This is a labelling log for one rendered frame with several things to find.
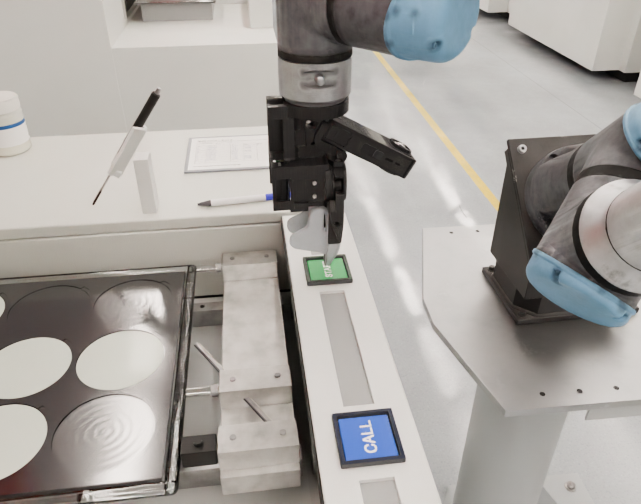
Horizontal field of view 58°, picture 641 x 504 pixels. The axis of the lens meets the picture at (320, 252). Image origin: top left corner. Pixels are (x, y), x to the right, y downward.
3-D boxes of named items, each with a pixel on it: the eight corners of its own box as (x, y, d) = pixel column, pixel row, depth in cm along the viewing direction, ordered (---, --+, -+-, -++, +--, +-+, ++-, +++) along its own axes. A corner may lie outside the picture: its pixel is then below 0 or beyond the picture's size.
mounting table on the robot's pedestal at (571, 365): (604, 271, 120) (623, 216, 113) (763, 450, 83) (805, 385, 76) (390, 285, 116) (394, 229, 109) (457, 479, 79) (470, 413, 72)
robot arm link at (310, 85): (345, 43, 62) (359, 65, 55) (344, 86, 65) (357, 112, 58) (275, 46, 61) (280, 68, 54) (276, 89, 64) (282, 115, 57)
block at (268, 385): (221, 410, 65) (218, 391, 63) (221, 387, 68) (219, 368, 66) (292, 403, 66) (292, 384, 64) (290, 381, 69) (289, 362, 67)
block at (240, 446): (220, 471, 58) (217, 452, 57) (220, 443, 61) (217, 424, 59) (299, 462, 59) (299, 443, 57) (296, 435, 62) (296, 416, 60)
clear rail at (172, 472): (163, 499, 55) (161, 490, 54) (188, 270, 86) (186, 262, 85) (179, 498, 55) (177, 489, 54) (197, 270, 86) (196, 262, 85)
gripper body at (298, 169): (270, 186, 70) (264, 87, 63) (340, 182, 71) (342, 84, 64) (273, 218, 64) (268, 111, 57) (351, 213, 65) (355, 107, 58)
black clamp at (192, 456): (182, 468, 58) (179, 451, 57) (184, 450, 60) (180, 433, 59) (218, 464, 59) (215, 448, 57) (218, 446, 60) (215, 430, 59)
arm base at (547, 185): (625, 159, 85) (672, 131, 76) (625, 259, 82) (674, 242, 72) (526, 143, 84) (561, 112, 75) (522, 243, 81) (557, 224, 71)
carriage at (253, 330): (222, 496, 59) (220, 478, 58) (225, 284, 89) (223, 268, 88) (301, 487, 60) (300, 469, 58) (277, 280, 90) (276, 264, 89)
